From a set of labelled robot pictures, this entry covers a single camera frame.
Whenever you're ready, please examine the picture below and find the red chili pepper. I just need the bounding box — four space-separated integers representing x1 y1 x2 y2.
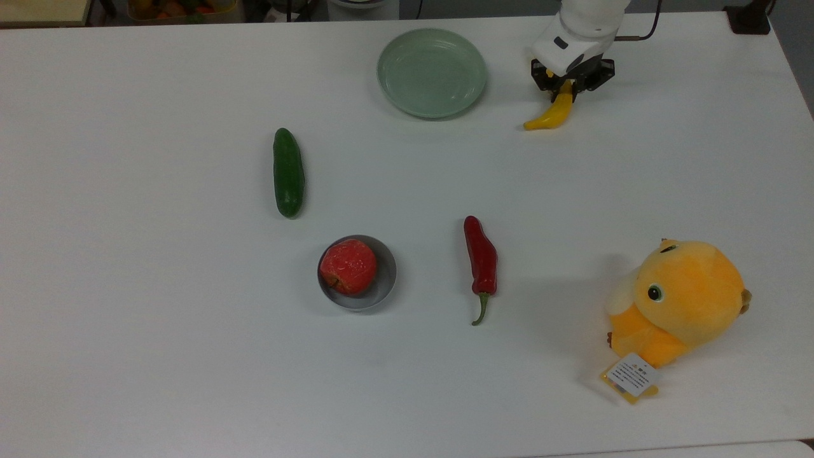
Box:
463 215 499 326

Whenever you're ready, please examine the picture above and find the beige board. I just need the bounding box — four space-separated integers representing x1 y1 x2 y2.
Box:
0 0 93 28

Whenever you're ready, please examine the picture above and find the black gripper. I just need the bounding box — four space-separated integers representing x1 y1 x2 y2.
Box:
531 59 616 102

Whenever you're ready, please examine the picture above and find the orange plush dinosaur toy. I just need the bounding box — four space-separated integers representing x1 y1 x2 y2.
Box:
600 238 752 405

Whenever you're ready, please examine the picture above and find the pale green plastic plate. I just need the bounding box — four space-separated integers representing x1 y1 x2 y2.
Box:
376 27 488 120

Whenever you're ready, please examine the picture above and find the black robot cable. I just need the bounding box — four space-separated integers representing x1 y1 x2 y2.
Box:
614 0 663 43

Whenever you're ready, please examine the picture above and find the red apple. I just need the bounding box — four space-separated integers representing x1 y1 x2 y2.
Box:
319 239 378 296

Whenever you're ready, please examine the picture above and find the yellow banana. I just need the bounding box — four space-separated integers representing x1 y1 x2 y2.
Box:
523 69 575 131

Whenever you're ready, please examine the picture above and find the green cucumber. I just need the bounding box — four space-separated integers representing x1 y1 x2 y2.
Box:
273 127 305 219

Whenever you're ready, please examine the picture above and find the small metal bowl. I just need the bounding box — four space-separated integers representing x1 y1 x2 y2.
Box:
317 235 397 312

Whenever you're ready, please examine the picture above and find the black table clamp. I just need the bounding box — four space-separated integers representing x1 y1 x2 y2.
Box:
724 0 774 36

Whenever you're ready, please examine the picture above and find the basket with fruit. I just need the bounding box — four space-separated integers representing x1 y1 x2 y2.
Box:
126 0 240 25

